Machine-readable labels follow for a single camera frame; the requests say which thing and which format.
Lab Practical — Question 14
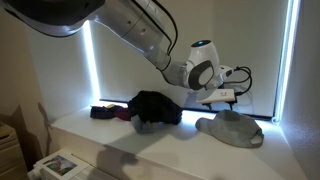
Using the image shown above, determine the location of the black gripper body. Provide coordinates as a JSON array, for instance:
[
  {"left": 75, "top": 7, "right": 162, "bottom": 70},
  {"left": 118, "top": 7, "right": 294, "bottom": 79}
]
[{"left": 200, "top": 95, "right": 239, "bottom": 106}]

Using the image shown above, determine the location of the light gray baseball cap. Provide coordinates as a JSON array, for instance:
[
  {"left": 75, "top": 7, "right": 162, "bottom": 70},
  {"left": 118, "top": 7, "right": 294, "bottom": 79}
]
[{"left": 194, "top": 109, "right": 265, "bottom": 149}]

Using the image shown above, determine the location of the black cap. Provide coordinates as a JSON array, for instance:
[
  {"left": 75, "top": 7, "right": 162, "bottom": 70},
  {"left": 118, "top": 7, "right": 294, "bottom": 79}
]
[{"left": 127, "top": 90, "right": 184, "bottom": 126}]

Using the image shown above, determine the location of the maroon cap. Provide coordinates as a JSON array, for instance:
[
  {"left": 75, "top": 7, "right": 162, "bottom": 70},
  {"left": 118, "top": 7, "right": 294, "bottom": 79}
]
[{"left": 113, "top": 107, "right": 132, "bottom": 122}]

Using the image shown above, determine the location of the navy cap with yellow brim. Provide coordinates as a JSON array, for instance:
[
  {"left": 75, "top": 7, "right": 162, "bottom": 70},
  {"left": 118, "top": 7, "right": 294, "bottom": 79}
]
[{"left": 89, "top": 103, "right": 118, "bottom": 121}]

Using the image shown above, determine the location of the black blind bottom bar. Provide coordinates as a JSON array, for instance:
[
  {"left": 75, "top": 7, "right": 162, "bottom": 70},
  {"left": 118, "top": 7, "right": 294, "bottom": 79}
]
[{"left": 99, "top": 98, "right": 278, "bottom": 120}]

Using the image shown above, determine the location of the white roller blind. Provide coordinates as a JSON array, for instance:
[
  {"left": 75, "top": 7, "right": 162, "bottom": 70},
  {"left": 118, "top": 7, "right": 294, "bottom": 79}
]
[{"left": 89, "top": 0, "right": 290, "bottom": 118}]

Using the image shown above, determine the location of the white framed picture book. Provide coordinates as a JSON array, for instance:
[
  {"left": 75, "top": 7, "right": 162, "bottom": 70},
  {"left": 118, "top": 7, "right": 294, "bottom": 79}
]
[{"left": 33, "top": 151, "right": 90, "bottom": 180}]

